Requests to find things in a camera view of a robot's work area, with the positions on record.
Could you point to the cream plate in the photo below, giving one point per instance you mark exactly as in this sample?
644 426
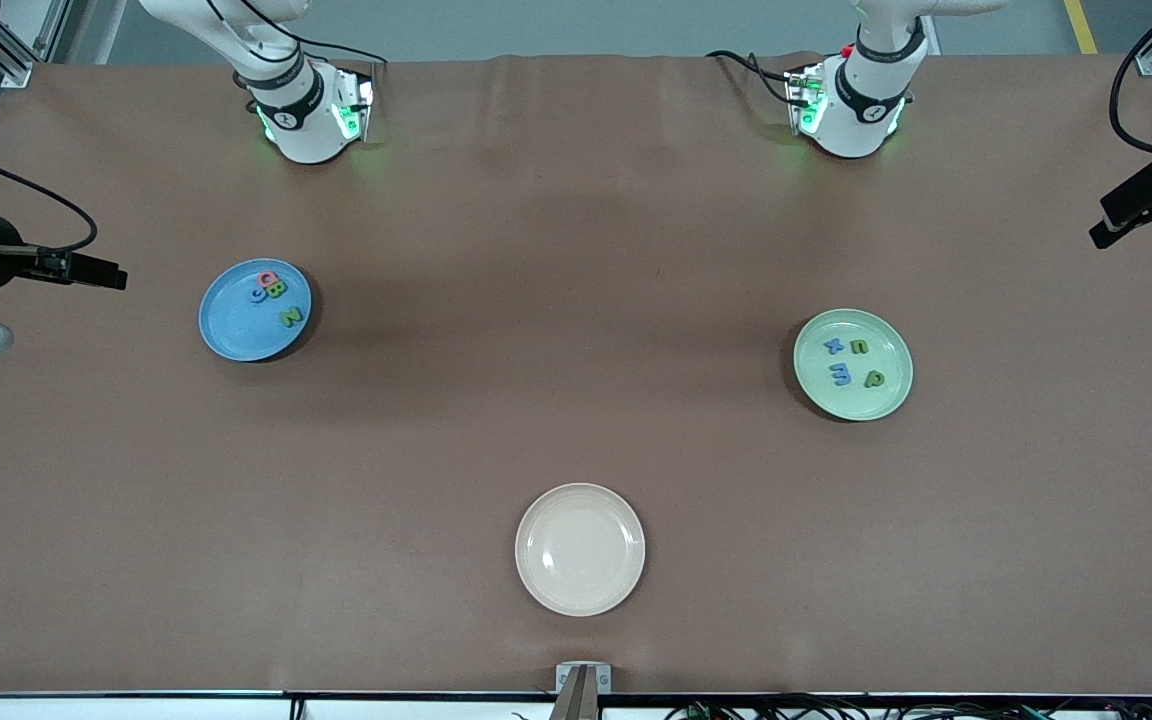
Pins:
581 550

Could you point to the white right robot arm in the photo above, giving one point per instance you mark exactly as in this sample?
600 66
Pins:
306 120

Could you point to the grey metal bracket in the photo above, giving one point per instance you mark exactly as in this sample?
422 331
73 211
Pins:
564 678

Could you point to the green foam letter p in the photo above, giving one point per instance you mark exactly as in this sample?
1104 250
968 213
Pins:
874 379

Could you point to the blue plate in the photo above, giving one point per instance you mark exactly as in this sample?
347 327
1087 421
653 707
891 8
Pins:
256 335

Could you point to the green plate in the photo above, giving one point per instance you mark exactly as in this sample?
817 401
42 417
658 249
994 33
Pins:
851 400

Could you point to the blue foam letter m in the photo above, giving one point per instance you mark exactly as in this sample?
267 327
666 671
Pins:
841 376

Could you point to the camera mount post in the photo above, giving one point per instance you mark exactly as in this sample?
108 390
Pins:
576 705

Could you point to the green foam letter B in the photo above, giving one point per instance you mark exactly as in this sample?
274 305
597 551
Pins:
275 290

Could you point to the green foam letter N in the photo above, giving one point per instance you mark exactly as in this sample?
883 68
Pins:
291 317

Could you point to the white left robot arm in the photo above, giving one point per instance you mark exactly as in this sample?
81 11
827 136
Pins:
861 110

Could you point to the brown table mat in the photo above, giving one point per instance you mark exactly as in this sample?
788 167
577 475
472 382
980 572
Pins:
436 450

